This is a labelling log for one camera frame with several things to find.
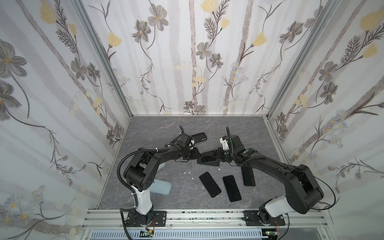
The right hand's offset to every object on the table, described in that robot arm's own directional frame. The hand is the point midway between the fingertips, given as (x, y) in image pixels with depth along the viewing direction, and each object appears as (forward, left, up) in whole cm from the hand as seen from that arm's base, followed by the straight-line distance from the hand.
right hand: (209, 151), depth 85 cm
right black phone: (-10, -25, -11) cm, 29 cm away
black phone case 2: (-2, -5, -11) cm, 12 cm away
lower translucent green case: (-17, +27, -13) cm, 34 cm away
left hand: (+4, +6, -8) cm, 11 cm away
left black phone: (-15, -2, -14) cm, 20 cm away
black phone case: (+20, +5, -15) cm, 25 cm away
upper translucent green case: (-4, +29, -14) cm, 33 cm away
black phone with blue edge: (-1, -1, -3) cm, 4 cm away
